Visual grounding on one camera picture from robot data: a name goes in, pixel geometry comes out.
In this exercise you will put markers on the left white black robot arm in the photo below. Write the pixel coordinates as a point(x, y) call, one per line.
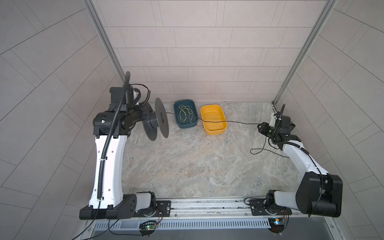
point(112, 129)

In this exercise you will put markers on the aluminium mounting rail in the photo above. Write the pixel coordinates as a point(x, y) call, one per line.
point(195, 208)

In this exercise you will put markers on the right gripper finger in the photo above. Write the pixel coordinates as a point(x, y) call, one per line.
point(272, 136)
point(264, 127)

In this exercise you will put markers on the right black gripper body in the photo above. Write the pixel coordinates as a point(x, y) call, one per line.
point(277, 131)

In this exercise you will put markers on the teal plastic bin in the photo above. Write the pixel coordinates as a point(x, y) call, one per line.
point(186, 114)

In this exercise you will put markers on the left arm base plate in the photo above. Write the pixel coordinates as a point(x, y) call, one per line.
point(160, 207)

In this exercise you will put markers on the dark grey cable spool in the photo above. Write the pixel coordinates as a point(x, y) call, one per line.
point(154, 120)

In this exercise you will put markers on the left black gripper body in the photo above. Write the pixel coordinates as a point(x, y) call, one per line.
point(137, 113)

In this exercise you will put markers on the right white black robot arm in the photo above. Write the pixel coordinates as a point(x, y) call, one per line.
point(319, 192)

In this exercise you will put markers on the right circuit board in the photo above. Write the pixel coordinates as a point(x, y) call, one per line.
point(277, 226)

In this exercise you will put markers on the circuit board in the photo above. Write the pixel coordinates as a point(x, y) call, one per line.
point(277, 226)
point(148, 226)

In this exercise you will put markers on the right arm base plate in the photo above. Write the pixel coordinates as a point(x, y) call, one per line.
point(259, 207)

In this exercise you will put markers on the yellow plastic bin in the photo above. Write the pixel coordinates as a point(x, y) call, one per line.
point(214, 119)

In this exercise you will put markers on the left circuit board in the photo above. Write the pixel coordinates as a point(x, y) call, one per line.
point(148, 226)

